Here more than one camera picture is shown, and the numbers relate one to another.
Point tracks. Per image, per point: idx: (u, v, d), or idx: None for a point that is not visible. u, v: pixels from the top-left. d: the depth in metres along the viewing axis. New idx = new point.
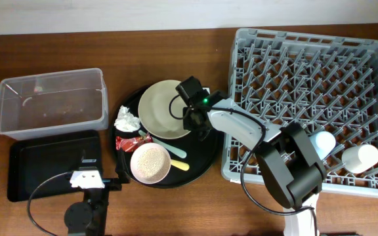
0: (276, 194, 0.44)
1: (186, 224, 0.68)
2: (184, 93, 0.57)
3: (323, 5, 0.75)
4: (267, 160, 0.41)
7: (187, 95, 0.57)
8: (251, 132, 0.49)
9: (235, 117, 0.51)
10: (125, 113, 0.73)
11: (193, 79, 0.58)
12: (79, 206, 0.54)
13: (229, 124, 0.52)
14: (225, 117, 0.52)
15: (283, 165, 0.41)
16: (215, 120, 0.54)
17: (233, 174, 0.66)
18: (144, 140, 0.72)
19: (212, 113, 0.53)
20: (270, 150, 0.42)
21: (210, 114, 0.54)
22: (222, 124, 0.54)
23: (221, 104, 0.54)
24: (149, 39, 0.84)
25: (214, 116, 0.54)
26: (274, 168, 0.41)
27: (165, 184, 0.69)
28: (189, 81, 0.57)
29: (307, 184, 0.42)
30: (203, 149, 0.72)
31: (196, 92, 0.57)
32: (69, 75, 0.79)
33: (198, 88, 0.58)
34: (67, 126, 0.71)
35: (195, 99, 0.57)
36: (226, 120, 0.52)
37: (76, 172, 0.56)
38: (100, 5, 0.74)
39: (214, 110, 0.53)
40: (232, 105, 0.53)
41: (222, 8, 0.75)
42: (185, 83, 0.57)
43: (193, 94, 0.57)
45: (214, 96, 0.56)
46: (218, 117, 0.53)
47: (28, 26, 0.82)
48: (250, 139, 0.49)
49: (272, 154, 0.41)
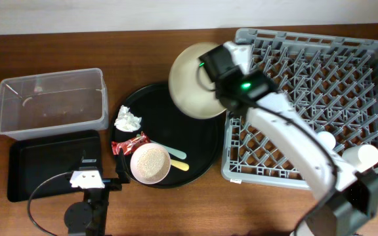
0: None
1: (186, 224, 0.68)
2: (212, 66, 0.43)
3: (324, 5, 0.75)
4: (338, 214, 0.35)
7: (218, 68, 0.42)
8: (317, 167, 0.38)
9: (292, 131, 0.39)
10: (125, 113, 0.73)
11: (226, 46, 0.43)
12: (79, 206, 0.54)
13: (282, 138, 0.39)
14: (278, 126, 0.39)
15: (351, 219, 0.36)
16: (260, 122, 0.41)
17: (233, 174, 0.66)
18: (140, 139, 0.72)
19: (260, 113, 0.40)
20: (346, 203, 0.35)
21: (256, 114, 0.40)
22: (268, 130, 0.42)
23: (272, 105, 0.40)
24: (149, 39, 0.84)
25: (260, 115, 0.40)
26: (342, 223, 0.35)
27: (165, 184, 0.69)
28: (220, 49, 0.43)
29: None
30: (203, 149, 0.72)
31: (229, 66, 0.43)
32: (69, 74, 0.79)
33: (232, 60, 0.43)
34: (67, 126, 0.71)
35: (229, 78, 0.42)
36: (279, 132, 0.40)
37: (75, 172, 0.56)
38: (100, 4, 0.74)
39: (265, 111, 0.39)
40: (287, 111, 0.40)
41: (222, 8, 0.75)
42: (218, 54, 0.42)
43: (225, 70, 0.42)
45: (258, 82, 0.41)
46: (268, 124, 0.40)
47: (29, 27, 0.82)
48: (314, 175, 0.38)
49: (347, 208, 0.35)
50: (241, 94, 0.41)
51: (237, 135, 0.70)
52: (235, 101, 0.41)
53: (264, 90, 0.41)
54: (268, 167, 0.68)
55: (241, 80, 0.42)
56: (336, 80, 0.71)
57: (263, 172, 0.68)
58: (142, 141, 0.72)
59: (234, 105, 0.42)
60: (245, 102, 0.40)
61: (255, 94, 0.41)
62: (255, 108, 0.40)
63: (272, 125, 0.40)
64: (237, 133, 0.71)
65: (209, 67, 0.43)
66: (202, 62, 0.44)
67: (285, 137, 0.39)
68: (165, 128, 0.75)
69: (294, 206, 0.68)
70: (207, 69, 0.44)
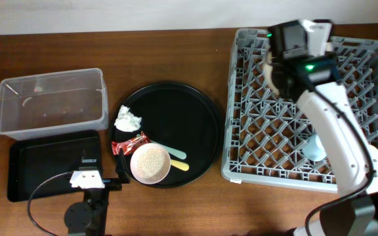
0: (333, 229, 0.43)
1: (186, 224, 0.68)
2: (279, 40, 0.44)
3: (324, 5, 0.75)
4: (357, 212, 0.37)
7: (286, 43, 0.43)
8: (353, 165, 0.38)
9: (340, 124, 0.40)
10: (125, 113, 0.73)
11: (298, 23, 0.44)
12: (79, 206, 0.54)
13: (328, 129, 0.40)
14: (329, 117, 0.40)
15: (367, 221, 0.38)
16: (310, 107, 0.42)
17: (233, 174, 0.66)
18: (140, 139, 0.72)
19: (314, 98, 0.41)
20: (368, 206, 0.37)
21: (310, 98, 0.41)
22: (314, 119, 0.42)
23: (329, 95, 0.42)
24: (149, 39, 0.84)
25: (314, 100, 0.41)
26: (357, 222, 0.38)
27: (165, 184, 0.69)
28: (294, 25, 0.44)
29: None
30: (203, 149, 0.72)
31: (296, 44, 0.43)
32: (69, 74, 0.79)
33: (302, 40, 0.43)
34: (66, 126, 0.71)
35: (294, 58, 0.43)
36: (327, 122, 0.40)
37: (76, 172, 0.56)
38: (100, 4, 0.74)
39: (320, 98, 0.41)
40: (342, 105, 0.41)
41: (222, 8, 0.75)
42: (289, 33, 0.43)
43: (291, 48, 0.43)
45: (320, 70, 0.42)
46: (319, 112, 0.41)
47: (29, 27, 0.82)
48: (346, 172, 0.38)
49: (368, 211, 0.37)
50: (301, 73, 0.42)
51: (237, 135, 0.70)
52: (293, 78, 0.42)
53: (325, 75, 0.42)
54: (268, 167, 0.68)
55: (306, 61, 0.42)
56: None
57: (263, 172, 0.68)
58: (142, 141, 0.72)
59: (291, 84, 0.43)
60: (304, 82, 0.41)
61: (315, 78, 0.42)
62: (311, 92, 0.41)
63: (323, 114, 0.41)
64: (237, 133, 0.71)
65: (276, 39, 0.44)
66: (270, 35, 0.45)
67: (331, 128, 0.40)
68: (165, 128, 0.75)
69: (294, 206, 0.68)
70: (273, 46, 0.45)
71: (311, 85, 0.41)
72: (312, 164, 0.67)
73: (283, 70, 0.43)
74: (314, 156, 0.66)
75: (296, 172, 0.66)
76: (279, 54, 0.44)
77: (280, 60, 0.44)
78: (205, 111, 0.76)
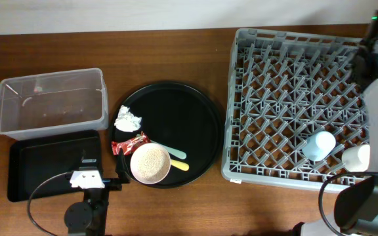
0: (341, 209, 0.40)
1: (186, 224, 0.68)
2: None
3: (324, 4, 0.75)
4: (375, 190, 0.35)
7: None
8: None
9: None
10: (125, 113, 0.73)
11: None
12: (79, 206, 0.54)
13: None
14: None
15: None
16: (373, 93, 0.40)
17: (233, 174, 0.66)
18: (140, 139, 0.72)
19: None
20: None
21: (377, 88, 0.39)
22: (373, 105, 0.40)
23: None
24: (149, 39, 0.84)
25: None
26: (371, 202, 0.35)
27: (165, 184, 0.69)
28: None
29: (375, 231, 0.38)
30: (204, 149, 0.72)
31: None
32: (69, 74, 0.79)
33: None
34: (67, 126, 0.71)
35: None
36: None
37: (75, 172, 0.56)
38: (100, 4, 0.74)
39: None
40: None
41: (222, 7, 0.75)
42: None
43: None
45: None
46: None
47: (29, 26, 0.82)
48: None
49: None
50: None
51: (237, 135, 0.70)
52: (369, 66, 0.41)
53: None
54: (268, 167, 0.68)
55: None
56: (336, 80, 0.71)
57: (263, 172, 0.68)
58: (142, 141, 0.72)
59: (365, 71, 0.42)
60: None
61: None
62: None
63: None
64: (237, 133, 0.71)
65: None
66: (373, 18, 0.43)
67: None
68: (165, 128, 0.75)
69: (294, 206, 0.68)
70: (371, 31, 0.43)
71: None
72: (312, 164, 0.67)
73: (365, 56, 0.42)
74: (314, 156, 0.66)
75: (296, 172, 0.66)
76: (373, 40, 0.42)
77: (368, 46, 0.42)
78: (206, 111, 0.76)
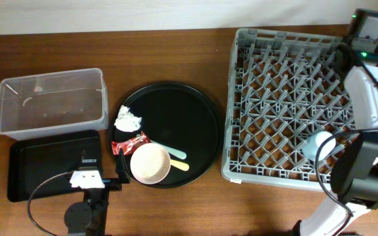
0: (337, 173, 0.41)
1: (186, 224, 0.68)
2: (357, 25, 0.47)
3: (325, 4, 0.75)
4: (362, 147, 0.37)
7: (359, 29, 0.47)
8: (375, 117, 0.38)
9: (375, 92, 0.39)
10: (125, 113, 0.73)
11: None
12: (79, 206, 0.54)
13: (361, 92, 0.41)
14: (363, 80, 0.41)
15: (371, 162, 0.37)
16: (351, 75, 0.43)
17: (233, 174, 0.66)
18: (140, 139, 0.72)
19: (359, 70, 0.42)
20: (377, 143, 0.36)
21: (355, 70, 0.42)
22: (352, 88, 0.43)
23: (372, 70, 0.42)
24: (149, 39, 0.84)
25: (357, 69, 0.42)
26: (362, 159, 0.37)
27: (165, 184, 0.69)
28: (374, 17, 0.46)
29: (369, 193, 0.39)
30: (203, 148, 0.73)
31: (369, 35, 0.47)
32: (69, 74, 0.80)
33: (374, 35, 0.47)
34: (67, 126, 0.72)
35: (359, 46, 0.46)
36: (360, 83, 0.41)
37: (75, 172, 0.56)
38: (100, 4, 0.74)
39: (364, 70, 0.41)
40: None
41: (222, 8, 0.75)
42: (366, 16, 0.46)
43: (362, 35, 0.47)
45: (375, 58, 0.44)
46: (359, 80, 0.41)
47: (29, 27, 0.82)
48: (367, 124, 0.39)
49: (373, 149, 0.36)
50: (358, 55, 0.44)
51: (237, 135, 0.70)
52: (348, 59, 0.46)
53: (375, 65, 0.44)
54: (268, 167, 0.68)
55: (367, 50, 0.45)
56: (336, 80, 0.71)
57: (263, 172, 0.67)
58: (142, 141, 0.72)
59: (344, 64, 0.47)
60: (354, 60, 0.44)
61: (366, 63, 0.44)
62: (357, 67, 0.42)
63: (361, 82, 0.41)
64: (236, 133, 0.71)
65: (355, 23, 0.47)
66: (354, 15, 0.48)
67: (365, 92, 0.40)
68: (165, 128, 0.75)
69: (294, 206, 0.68)
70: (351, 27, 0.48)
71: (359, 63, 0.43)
72: (312, 165, 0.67)
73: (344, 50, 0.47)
74: (314, 156, 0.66)
75: (296, 172, 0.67)
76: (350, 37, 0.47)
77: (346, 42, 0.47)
78: (205, 111, 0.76)
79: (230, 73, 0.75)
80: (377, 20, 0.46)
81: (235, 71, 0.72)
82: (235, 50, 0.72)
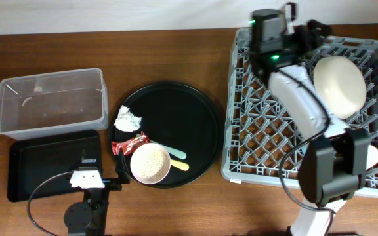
0: (305, 184, 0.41)
1: (186, 224, 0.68)
2: (259, 31, 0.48)
3: None
4: (318, 156, 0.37)
7: (263, 35, 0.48)
8: (313, 118, 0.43)
9: (300, 91, 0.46)
10: (125, 113, 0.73)
11: (277, 20, 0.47)
12: (79, 206, 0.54)
13: (292, 96, 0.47)
14: (289, 86, 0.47)
15: (331, 164, 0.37)
16: (275, 83, 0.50)
17: (233, 174, 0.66)
18: (140, 139, 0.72)
19: (278, 75, 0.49)
20: (327, 145, 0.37)
21: (275, 76, 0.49)
22: (282, 94, 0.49)
23: (291, 72, 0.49)
24: (149, 39, 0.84)
25: (277, 76, 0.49)
26: (322, 166, 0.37)
27: (165, 184, 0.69)
28: (272, 19, 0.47)
29: (341, 189, 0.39)
30: (203, 148, 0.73)
31: (273, 36, 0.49)
32: (69, 74, 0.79)
33: (277, 35, 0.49)
34: (67, 126, 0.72)
35: (268, 50, 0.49)
36: (289, 90, 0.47)
37: (75, 172, 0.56)
38: (100, 4, 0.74)
39: (283, 74, 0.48)
40: (302, 78, 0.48)
41: (222, 7, 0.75)
42: (269, 22, 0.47)
43: (267, 38, 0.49)
45: (285, 55, 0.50)
46: (283, 86, 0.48)
47: (29, 26, 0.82)
48: (309, 124, 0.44)
49: (327, 152, 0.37)
50: (270, 59, 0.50)
51: (237, 135, 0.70)
52: (263, 66, 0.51)
53: (289, 62, 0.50)
54: (268, 167, 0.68)
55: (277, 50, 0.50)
56: None
57: (263, 172, 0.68)
58: (142, 141, 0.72)
59: (261, 71, 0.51)
60: (270, 68, 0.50)
61: (281, 65, 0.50)
62: (276, 73, 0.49)
63: (286, 86, 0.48)
64: (237, 133, 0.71)
65: (256, 29, 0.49)
66: (253, 22, 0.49)
67: (293, 96, 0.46)
68: (165, 128, 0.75)
69: (294, 206, 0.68)
70: (254, 33, 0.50)
71: (275, 68, 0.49)
72: None
73: (256, 58, 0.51)
74: None
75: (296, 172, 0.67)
76: (258, 44, 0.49)
77: (256, 50, 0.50)
78: (205, 110, 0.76)
79: (231, 73, 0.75)
80: (276, 21, 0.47)
81: (235, 71, 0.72)
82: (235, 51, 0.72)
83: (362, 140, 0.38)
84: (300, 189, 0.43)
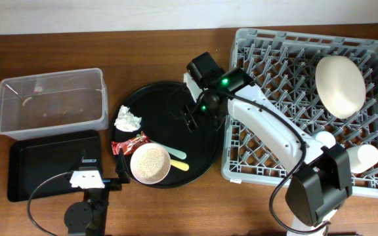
0: (298, 211, 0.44)
1: (186, 224, 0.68)
2: (197, 71, 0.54)
3: (324, 4, 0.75)
4: (306, 187, 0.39)
7: (203, 73, 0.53)
8: (287, 145, 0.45)
9: (264, 115, 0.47)
10: (125, 113, 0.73)
11: (208, 57, 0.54)
12: (79, 205, 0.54)
13: (257, 122, 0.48)
14: (252, 113, 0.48)
15: (319, 189, 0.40)
16: (237, 111, 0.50)
17: (233, 174, 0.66)
18: (140, 139, 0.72)
19: (235, 102, 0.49)
20: (311, 174, 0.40)
21: (233, 104, 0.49)
22: (246, 119, 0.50)
23: (247, 96, 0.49)
24: (149, 39, 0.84)
25: (237, 104, 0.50)
26: (312, 194, 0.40)
27: (165, 184, 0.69)
28: (203, 58, 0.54)
29: (334, 205, 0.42)
30: (203, 148, 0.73)
31: (212, 68, 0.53)
32: (69, 75, 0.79)
33: (214, 65, 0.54)
34: (66, 126, 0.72)
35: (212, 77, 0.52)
36: (252, 117, 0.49)
37: (75, 173, 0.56)
38: (100, 5, 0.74)
39: (240, 101, 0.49)
40: (260, 99, 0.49)
41: (222, 7, 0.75)
42: (199, 59, 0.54)
43: (207, 71, 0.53)
45: (233, 77, 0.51)
46: (245, 112, 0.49)
47: (29, 27, 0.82)
48: (285, 153, 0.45)
49: (314, 181, 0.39)
50: (219, 88, 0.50)
51: (237, 135, 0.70)
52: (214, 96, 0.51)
53: (240, 84, 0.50)
54: (268, 167, 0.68)
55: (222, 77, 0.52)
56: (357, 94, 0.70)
57: (263, 172, 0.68)
58: (142, 141, 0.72)
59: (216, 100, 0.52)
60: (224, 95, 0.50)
61: (232, 89, 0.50)
62: (231, 99, 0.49)
63: (248, 113, 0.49)
64: (237, 133, 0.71)
65: (193, 71, 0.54)
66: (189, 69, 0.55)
67: (258, 122, 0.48)
68: (165, 128, 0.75)
69: None
70: (192, 74, 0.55)
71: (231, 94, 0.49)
72: None
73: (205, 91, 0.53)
74: None
75: None
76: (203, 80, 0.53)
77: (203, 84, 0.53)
78: None
79: None
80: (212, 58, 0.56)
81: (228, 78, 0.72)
82: (235, 51, 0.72)
83: (341, 158, 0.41)
84: (294, 214, 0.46)
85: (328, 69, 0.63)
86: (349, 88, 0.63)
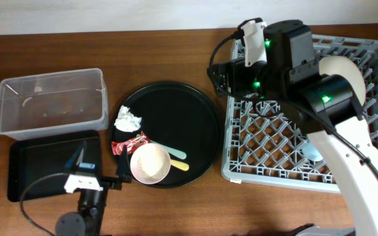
0: None
1: (186, 224, 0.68)
2: (281, 56, 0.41)
3: (325, 4, 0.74)
4: None
7: (292, 59, 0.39)
8: None
9: (362, 168, 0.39)
10: (125, 113, 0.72)
11: (306, 38, 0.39)
12: (71, 217, 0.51)
13: (349, 174, 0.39)
14: (348, 161, 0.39)
15: None
16: (328, 149, 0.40)
17: (233, 174, 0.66)
18: (140, 139, 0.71)
19: (333, 139, 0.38)
20: None
21: (330, 140, 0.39)
22: (338, 164, 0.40)
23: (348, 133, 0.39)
24: (149, 39, 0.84)
25: (331, 141, 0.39)
26: None
27: (165, 184, 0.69)
28: (301, 39, 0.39)
29: None
30: (204, 149, 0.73)
31: (304, 58, 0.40)
32: (69, 75, 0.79)
33: (310, 56, 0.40)
34: (66, 126, 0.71)
35: (300, 77, 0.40)
36: (347, 165, 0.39)
37: (71, 177, 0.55)
38: (100, 5, 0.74)
39: (338, 142, 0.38)
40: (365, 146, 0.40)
41: (222, 7, 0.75)
42: (295, 37, 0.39)
43: (298, 62, 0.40)
45: (336, 92, 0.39)
46: (339, 156, 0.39)
47: (29, 26, 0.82)
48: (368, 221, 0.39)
49: None
50: (306, 92, 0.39)
51: (237, 135, 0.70)
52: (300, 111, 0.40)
53: (343, 104, 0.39)
54: (268, 167, 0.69)
55: (319, 84, 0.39)
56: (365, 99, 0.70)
57: (263, 172, 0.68)
58: (142, 141, 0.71)
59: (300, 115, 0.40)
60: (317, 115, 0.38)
61: (330, 109, 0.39)
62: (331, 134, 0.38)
63: (342, 158, 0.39)
64: (237, 133, 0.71)
65: (277, 48, 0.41)
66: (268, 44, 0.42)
67: (352, 173, 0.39)
68: (165, 128, 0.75)
69: (294, 206, 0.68)
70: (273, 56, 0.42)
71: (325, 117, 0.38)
72: (312, 164, 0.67)
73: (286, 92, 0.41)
74: (314, 156, 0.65)
75: (296, 172, 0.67)
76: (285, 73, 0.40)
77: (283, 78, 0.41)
78: (206, 111, 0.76)
79: None
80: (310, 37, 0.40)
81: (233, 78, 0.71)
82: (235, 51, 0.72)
83: None
84: None
85: (330, 65, 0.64)
86: (356, 87, 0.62)
